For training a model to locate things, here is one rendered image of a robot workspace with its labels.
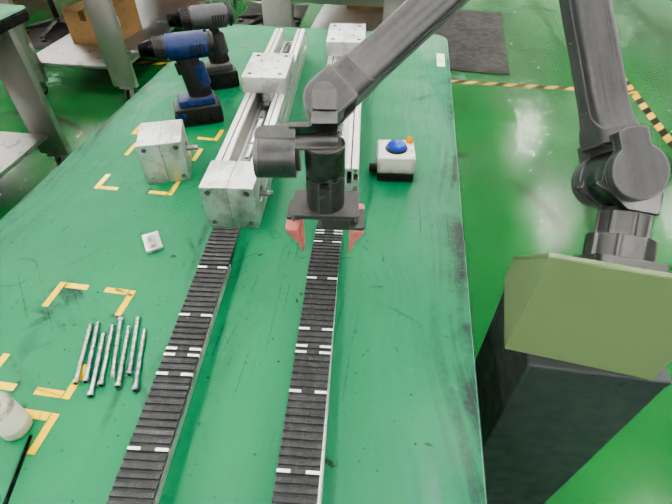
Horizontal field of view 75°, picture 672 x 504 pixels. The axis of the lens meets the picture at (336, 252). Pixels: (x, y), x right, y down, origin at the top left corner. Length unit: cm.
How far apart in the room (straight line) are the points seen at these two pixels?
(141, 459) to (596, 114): 73
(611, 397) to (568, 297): 23
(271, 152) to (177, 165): 44
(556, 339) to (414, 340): 20
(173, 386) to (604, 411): 66
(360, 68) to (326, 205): 19
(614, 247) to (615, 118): 18
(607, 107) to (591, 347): 33
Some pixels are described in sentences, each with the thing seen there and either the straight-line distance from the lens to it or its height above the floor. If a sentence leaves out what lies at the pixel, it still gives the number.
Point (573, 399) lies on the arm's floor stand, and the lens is 82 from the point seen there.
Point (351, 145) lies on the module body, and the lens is 95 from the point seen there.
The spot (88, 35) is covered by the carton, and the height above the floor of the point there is 29.
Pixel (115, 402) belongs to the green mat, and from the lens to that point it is 71.
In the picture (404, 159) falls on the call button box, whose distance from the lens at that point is 96.
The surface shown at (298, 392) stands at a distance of 61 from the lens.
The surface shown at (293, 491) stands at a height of 81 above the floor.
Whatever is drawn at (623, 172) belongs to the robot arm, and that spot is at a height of 102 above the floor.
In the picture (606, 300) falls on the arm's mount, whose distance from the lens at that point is 65.
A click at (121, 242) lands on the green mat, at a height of 78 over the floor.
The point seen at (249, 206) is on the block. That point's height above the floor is 83.
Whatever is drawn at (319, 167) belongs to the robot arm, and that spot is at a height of 101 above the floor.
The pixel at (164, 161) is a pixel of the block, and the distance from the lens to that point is 102.
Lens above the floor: 135
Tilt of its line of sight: 44 degrees down
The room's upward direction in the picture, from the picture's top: straight up
